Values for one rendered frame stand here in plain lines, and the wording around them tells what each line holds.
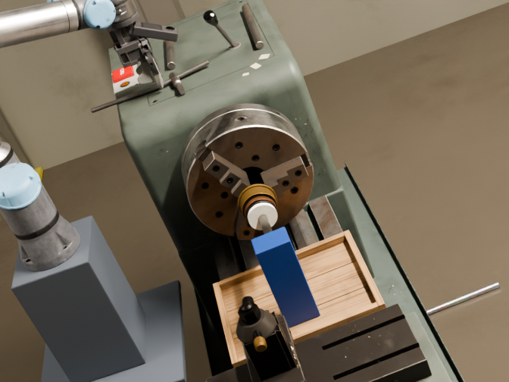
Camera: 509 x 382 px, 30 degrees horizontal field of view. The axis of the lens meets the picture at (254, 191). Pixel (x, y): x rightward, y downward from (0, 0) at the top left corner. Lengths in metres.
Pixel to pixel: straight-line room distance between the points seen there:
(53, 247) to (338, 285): 0.68
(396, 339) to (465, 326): 1.40
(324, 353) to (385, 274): 0.83
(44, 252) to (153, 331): 0.42
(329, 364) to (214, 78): 0.87
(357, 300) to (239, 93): 0.60
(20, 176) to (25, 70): 2.79
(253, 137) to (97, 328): 0.61
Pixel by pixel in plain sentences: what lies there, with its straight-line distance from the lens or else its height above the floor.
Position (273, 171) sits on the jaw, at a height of 1.10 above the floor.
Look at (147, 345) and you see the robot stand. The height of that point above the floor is 0.75.
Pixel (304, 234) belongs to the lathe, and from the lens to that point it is 2.44.
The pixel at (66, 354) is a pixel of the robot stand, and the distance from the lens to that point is 2.46.
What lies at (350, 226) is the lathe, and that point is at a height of 0.74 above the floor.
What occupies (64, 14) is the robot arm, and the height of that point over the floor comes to 1.61.
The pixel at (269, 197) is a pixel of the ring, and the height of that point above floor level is 1.10.
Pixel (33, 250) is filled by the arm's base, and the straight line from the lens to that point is 2.31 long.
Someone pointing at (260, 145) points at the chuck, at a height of 1.17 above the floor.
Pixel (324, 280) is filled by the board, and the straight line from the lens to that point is 2.25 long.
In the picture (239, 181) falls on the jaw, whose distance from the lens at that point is 2.22.
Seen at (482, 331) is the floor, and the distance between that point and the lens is 3.28.
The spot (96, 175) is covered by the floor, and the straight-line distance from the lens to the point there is 4.99.
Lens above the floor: 2.29
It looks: 32 degrees down
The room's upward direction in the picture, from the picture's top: 23 degrees counter-clockwise
